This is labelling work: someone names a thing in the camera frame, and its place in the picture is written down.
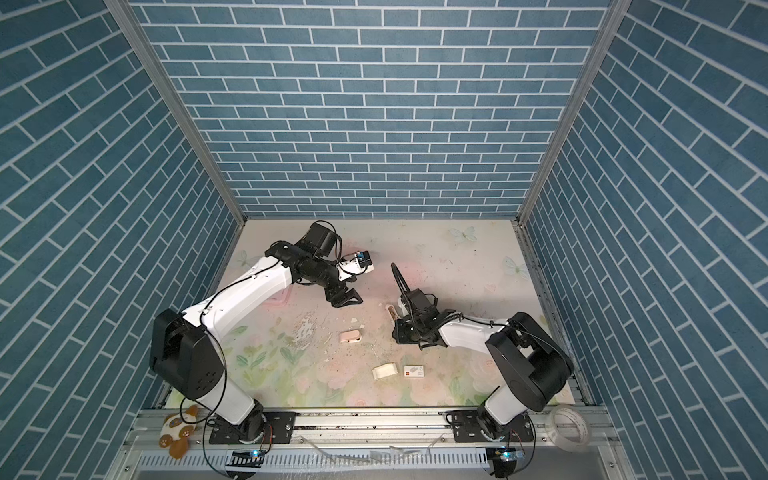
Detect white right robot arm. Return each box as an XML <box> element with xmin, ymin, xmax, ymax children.
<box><xmin>393</xmin><ymin>289</ymin><xmax>574</xmax><ymax>439</ymax></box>

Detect clear tape roll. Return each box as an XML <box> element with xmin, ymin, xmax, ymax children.
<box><xmin>545</xmin><ymin>405</ymin><xmax>591</xmax><ymax>453</ymax></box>

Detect brown white plush toy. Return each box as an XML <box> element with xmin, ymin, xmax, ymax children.
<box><xmin>158</xmin><ymin>405</ymin><xmax>199</xmax><ymax>460</ymax></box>

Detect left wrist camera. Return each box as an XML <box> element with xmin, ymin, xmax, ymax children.
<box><xmin>337</xmin><ymin>250</ymin><xmax>375</xmax><ymax>281</ymax></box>

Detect aluminium corner frame post right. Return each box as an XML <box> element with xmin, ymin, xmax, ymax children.
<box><xmin>517</xmin><ymin>0</ymin><xmax>631</xmax><ymax>227</ymax></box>

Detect aluminium corner frame post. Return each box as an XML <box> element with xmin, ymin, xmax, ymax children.
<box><xmin>104</xmin><ymin>0</ymin><xmax>247</xmax><ymax>228</ymax></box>
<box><xmin>517</xmin><ymin>0</ymin><xmax>631</xmax><ymax>227</ymax></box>

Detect pink phone case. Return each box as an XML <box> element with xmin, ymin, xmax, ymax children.
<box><xmin>262</xmin><ymin>286</ymin><xmax>293</xmax><ymax>306</ymax></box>

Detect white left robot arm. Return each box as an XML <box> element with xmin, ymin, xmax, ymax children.
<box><xmin>149</xmin><ymin>221</ymin><xmax>373</xmax><ymax>443</ymax></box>

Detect white staple box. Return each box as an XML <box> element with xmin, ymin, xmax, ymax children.
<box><xmin>403</xmin><ymin>365</ymin><xmax>425</xmax><ymax>378</ymax></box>

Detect staple box tray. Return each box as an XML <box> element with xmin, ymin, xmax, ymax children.
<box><xmin>372</xmin><ymin>363</ymin><xmax>398</xmax><ymax>380</ymax></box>

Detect aluminium corner frame post left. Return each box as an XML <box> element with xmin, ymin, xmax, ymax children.
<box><xmin>104</xmin><ymin>0</ymin><xmax>247</xmax><ymax>228</ymax></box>

